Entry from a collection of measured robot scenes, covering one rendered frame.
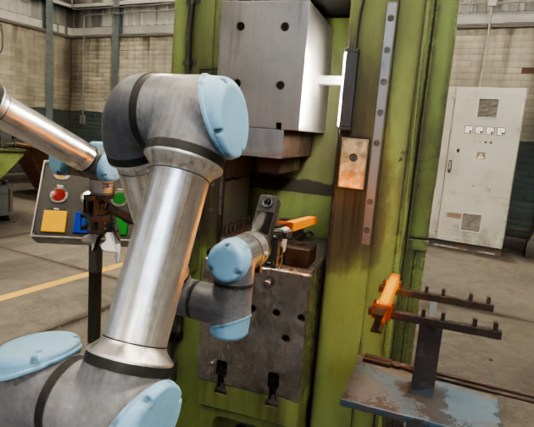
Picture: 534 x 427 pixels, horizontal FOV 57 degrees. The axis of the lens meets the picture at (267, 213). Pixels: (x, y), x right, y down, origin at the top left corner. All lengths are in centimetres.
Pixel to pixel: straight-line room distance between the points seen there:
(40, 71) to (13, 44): 69
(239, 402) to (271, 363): 20
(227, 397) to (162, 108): 132
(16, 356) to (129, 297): 17
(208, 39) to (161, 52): 792
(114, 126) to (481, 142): 624
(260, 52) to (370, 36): 37
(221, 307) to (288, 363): 82
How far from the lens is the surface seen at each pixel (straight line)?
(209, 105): 67
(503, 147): 679
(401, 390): 149
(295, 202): 212
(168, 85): 72
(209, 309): 94
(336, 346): 187
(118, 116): 75
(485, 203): 683
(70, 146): 128
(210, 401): 189
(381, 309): 121
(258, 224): 105
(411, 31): 174
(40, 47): 1104
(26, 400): 73
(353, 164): 169
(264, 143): 164
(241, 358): 176
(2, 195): 683
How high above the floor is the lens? 136
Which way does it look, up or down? 10 degrees down
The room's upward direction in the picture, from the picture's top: 4 degrees clockwise
